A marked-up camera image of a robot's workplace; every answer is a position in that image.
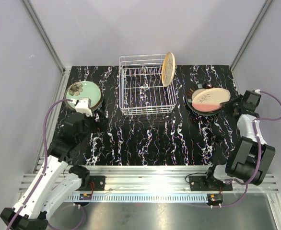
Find green plate with flower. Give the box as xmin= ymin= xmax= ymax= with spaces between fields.
xmin=64 ymin=81 xmax=102 ymax=100

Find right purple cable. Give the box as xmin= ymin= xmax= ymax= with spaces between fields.
xmin=186 ymin=90 xmax=281 ymax=207

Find purple cable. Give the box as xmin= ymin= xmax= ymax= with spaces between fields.
xmin=7 ymin=99 xmax=76 ymax=230
xmin=186 ymin=90 xmax=281 ymax=207

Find orange cream leaf plate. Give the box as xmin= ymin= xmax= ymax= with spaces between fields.
xmin=161 ymin=52 xmax=176 ymax=87

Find aluminium mounting rail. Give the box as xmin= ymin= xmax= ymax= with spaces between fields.
xmin=18 ymin=165 xmax=279 ymax=194

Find white slotted cable duct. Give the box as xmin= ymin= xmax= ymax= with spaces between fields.
xmin=66 ymin=193 xmax=221 ymax=203

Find white wire dish rack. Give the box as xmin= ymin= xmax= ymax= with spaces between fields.
xmin=118 ymin=54 xmax=176 ymax=116

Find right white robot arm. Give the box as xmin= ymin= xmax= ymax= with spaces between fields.
xmin=204 ymin=90 xmax=276 ymax=190

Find right aluminium frame post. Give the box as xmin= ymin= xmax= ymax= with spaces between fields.
xmin=230 ymin=0 xmax=274 ymax=71

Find aluminium frame post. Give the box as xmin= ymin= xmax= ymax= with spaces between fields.
xmin=230 ymin=0 xmax=274 ymax=71
xmin=20 ymin=0 xmax=70 ymax=75

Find dark plates under green plate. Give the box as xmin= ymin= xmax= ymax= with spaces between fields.
xmin=88 ymin=94 xmax=103 ymax=113

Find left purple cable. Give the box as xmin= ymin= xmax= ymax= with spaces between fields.
xmin=7 ymin=99 xmax=76 ymax=230

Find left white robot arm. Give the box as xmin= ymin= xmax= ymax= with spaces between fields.
xmin=0 ymin=111 xmax=108 ymax=230

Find dark striped rim plate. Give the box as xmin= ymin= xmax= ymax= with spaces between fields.
xmin=185 ymin=83 xmax=221 ymax=116

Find pink cream branch plate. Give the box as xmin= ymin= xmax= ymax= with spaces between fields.
xmin=192 ymin=88 xmax=231 ymax=112

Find left aluminium frame post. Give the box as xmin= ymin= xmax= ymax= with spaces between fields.
xmin=20 ymin=0 xmax=70 ymax=75

